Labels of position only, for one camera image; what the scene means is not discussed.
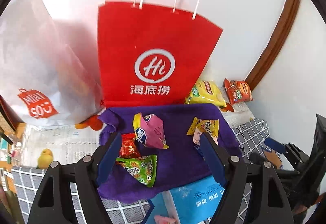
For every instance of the yellow triangular snack packet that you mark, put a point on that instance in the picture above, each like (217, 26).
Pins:
(210, 126)

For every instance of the yellow chips bag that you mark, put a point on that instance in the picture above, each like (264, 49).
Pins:
(204, 92)

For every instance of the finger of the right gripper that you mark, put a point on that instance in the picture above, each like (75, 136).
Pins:
(257, 159)
(290, 151)

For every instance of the green snack packet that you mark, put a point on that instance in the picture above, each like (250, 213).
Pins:
(143, 169)

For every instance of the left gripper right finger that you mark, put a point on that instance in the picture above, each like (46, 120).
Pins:
(268, 200)

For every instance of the brown wooden door frame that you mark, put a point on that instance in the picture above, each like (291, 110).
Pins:
(275, 44)

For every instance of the white Miniso plastic bag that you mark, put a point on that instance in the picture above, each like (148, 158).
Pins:
(42, 79)

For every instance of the blue tissue pack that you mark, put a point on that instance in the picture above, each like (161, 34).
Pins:
(191, 203)

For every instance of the small red snack packet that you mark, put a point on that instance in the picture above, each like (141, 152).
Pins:
(129, 148)

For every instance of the red paper Haidilao bag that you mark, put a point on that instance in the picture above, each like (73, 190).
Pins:
(151, 54)

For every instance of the pink large snack bag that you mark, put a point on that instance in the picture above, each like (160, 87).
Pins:
(149, 131)

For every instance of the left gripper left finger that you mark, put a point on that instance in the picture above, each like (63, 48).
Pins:
(53, 200)

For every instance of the orange chips bag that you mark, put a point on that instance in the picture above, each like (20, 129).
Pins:
(237, 91)

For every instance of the grey checked tablecloth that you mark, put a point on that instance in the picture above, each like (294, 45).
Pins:
(208, 183)

